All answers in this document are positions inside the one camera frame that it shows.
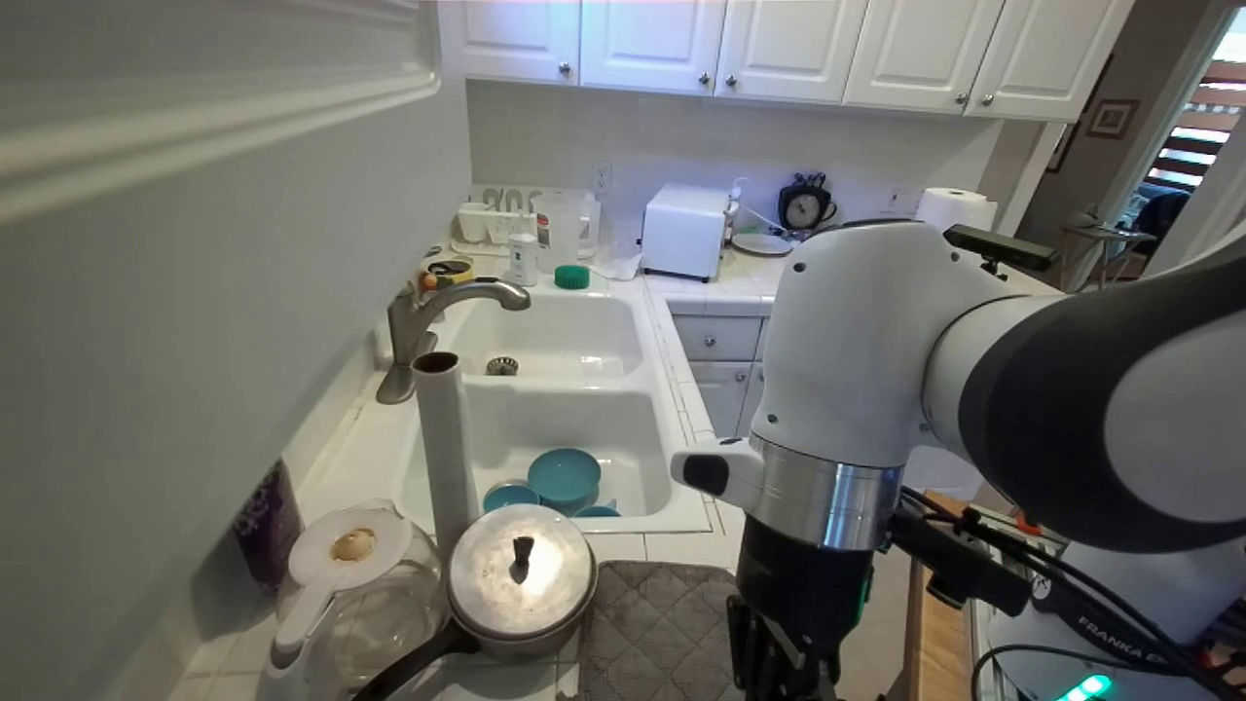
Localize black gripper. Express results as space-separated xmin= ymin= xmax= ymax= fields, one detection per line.
xmin=722 ymin=517 xmax=887 ymax=701

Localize grey quilted pot holder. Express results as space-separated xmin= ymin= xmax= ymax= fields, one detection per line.
xmin=577 ymin=556 xmax=752 ymax=701

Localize white paper towel roll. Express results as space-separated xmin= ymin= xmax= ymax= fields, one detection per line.
xmin=913 ymin=183 xmax=1000 ymax=239

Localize wooden table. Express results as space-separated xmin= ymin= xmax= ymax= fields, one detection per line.
xmin=905 ymin=563 xmax=977 ymax=701

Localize large teal plate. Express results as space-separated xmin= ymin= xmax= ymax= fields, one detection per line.
xmin=526 ymin=443 xmax=608 ymax=512

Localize white lower cabinets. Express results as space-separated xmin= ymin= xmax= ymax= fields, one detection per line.
xmin=669 ymin=309 xmax=783 ymax=443

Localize white cabinets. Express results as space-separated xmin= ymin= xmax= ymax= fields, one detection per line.
xmin=669 ymin=309 xmax=783 ymax=443
xmin=437 ymin=0 xmax=1140 ymax=125

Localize white double sink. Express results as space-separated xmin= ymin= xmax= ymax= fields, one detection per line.
xmin=393 ymin=283 xmax=716 ymax=539

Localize white upright tube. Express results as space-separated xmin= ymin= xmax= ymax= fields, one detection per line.
xmin=410 ymin=348 xmax=484 ymax=556

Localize white jug with grey lid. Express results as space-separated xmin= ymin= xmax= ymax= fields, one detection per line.
xmin=264 ymin=556 xmax=451 ymax=701

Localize white shallow dish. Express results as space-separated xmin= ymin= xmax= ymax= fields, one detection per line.
xmin=728 ymin=230 xmax=798 ymax=261

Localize white countertop appliance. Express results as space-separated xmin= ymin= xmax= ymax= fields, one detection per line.
xmin=637 ymin=183 xmax=731 ymax=283

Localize beige round food item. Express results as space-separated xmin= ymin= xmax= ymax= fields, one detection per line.
xmin=328 ymin=522 xmax=381 ymax=564

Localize black round clock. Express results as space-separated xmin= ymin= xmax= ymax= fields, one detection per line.
xmin=773 ymin=172 xmax=837 ymax=239

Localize white round plate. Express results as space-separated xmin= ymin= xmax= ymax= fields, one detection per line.
xmin=284 ymin=504 xmax=415 ymax=590

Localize clear plastic container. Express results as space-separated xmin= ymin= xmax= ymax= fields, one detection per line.
xmin=537 ymin=187 xmax=602 ymax=267

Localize chrome sink faucet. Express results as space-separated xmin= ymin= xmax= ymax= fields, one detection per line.
xmin=373 ymin=268 xmax=537 ymax=408

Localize yellow and black scrubber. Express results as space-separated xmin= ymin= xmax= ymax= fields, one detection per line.
xmin=412 ymin=252 xmax=476 ymax=298

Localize white dish rack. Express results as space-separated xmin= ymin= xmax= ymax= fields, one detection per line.
xmin=451 ymin=183 xmax=543 ymax=248

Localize purple container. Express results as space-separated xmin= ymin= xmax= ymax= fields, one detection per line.
xmin=229 ymin=459 xmax=304 ymax=590

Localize white upper cabinets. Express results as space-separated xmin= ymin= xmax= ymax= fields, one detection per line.
xmin=437 ymin=0 xmax=1140 ymax=125

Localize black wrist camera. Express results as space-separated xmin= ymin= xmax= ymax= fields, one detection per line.
xmin=892 ymin=499 xmax=1035 ymax=614

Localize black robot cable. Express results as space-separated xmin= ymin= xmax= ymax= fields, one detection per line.
xmin=905 ymin=482 xmax=1246 ymax=701

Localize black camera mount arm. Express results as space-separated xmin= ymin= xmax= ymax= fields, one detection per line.
xmin=942 ymin=222 xmax=1060 ymax=272

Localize framed wall picture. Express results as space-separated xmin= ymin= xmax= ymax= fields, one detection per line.
xmin=1082 ymin=94 xmax=1140 ymax=141

